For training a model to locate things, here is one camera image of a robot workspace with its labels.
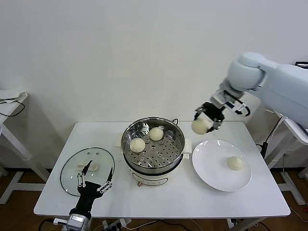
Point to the round glass lid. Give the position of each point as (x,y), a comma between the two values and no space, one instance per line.
(72,163)

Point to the white side table with laptop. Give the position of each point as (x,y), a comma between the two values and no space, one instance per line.
(294,131)

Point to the white power strip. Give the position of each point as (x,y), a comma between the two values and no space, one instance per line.
(115,225)

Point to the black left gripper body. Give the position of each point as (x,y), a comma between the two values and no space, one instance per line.
(87,192)

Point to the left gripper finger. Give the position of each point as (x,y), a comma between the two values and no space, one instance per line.
(87,167)
(110,174)

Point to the cream electric cooker pot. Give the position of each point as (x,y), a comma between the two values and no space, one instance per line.
(156,179)

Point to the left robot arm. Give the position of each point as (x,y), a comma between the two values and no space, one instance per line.
(79,222)

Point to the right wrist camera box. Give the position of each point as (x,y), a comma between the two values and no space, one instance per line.
(235,108)

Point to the stainless steel steamer basket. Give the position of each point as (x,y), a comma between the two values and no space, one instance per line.
(168,151)

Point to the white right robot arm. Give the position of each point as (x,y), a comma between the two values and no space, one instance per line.
(276,81)

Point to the white steamed baozi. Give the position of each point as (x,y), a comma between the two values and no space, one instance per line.
(157,134)
(137,145)
(200,127)
(235,163)

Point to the open grey laptop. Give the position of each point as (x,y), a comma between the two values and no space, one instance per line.
(302,64)

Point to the white side table with cloth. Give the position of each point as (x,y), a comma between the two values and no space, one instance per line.
(12,108)

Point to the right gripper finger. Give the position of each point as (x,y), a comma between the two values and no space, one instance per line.
(217,124)
(199,111)

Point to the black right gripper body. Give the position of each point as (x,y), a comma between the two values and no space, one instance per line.
(214,111)

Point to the white work table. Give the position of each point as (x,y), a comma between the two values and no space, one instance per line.
(96,134)

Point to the white folded cloth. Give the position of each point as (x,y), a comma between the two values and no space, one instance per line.
(12,96)

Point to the white round plate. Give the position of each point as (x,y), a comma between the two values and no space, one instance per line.
(211,166)

